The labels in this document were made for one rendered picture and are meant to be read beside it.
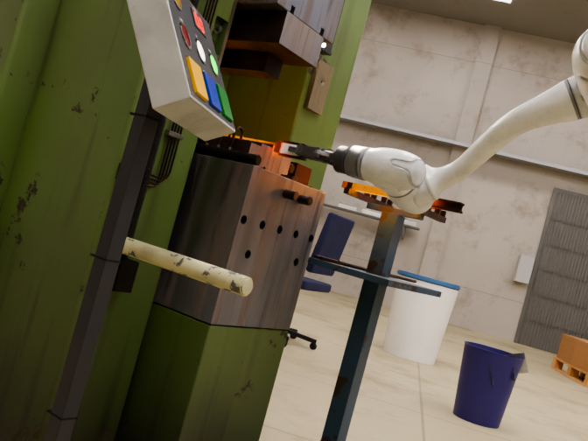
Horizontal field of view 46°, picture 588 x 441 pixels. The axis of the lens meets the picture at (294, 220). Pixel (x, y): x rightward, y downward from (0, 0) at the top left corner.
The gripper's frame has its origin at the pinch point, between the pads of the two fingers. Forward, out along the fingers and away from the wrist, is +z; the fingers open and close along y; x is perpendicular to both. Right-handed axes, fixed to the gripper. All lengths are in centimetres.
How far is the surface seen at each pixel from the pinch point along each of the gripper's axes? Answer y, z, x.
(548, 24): 978, 283, 438
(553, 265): 1078, 198, 46
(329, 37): 9.9, 5.3, 38.0
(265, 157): -4.7, 5.1, -4.0
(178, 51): -69, -20, 4
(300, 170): 13.6, 5.1, -3.6
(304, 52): 0.2, 5.3, 29.2
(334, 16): 9.7, 5.4, 44.7
